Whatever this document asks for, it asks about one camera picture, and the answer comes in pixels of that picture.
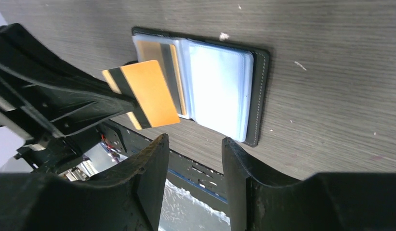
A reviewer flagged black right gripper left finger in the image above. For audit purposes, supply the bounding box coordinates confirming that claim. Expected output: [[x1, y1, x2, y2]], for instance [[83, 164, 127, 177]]
[[0, 134, 170, 231]]

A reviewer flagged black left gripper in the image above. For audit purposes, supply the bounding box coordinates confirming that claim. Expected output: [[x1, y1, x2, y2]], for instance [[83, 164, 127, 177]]
[[0, 23, 137, 174]]

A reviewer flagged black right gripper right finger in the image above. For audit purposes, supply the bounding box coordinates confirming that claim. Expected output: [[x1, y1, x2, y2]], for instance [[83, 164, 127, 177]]
[[222, 137, 396, 231]]

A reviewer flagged gold credit card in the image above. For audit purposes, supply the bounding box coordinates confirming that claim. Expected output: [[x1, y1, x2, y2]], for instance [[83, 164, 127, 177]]
[[102, 60, 180, 130], [135, 40, 187, 116]]

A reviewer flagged black leather card holder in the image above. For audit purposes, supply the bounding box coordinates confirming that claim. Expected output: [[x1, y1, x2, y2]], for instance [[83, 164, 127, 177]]
[[132, 26, 271, 147]]

